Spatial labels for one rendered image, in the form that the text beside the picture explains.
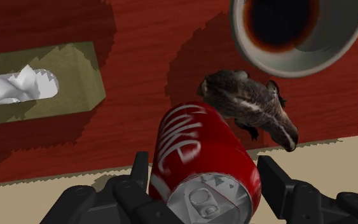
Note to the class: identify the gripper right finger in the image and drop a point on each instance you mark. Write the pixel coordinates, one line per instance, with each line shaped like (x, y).
(299, 198)

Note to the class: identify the olive tissue box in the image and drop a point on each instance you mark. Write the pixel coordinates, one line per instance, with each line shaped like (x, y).
(70, 80)

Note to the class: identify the white cup with dark drink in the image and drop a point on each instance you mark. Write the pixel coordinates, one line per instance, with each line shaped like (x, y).
(293, 40)

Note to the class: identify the red soda can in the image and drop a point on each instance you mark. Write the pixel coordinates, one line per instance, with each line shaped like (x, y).
(203, 155)

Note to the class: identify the brown badger figure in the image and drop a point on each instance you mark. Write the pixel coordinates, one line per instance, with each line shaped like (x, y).
(253, 108)

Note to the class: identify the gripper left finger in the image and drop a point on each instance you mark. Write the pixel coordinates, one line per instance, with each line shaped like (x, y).
(126, 198)

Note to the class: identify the red wooden table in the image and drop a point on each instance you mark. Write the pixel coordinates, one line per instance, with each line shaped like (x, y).
(141, 62)

